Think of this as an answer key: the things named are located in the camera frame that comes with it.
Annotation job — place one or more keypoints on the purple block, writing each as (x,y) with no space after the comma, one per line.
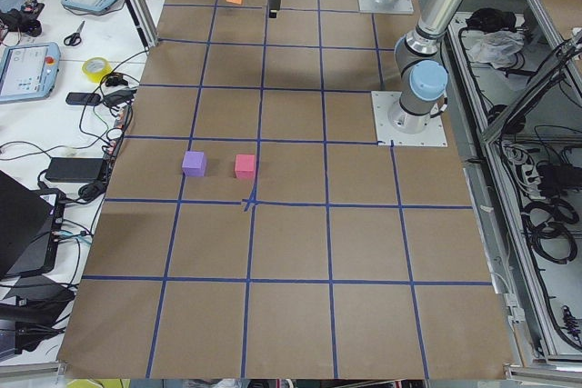
(194,164)

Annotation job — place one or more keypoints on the teach pendant tablet near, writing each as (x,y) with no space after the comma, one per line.
(28,72)

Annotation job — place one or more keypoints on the white crumpled cloth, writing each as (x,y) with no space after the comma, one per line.
(499,49)

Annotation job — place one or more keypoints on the brown paper mat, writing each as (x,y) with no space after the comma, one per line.
(342,258)

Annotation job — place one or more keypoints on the yellow tape roll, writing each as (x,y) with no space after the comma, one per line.
(96,69)

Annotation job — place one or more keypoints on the black handled scissors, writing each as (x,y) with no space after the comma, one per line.
(75,38)

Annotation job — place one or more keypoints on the red block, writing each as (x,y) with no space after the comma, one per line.
(245,166)

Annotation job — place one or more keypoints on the black laptop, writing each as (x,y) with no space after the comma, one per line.
(30,220)

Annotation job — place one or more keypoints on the black flat power supply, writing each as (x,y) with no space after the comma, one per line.
(74,169)

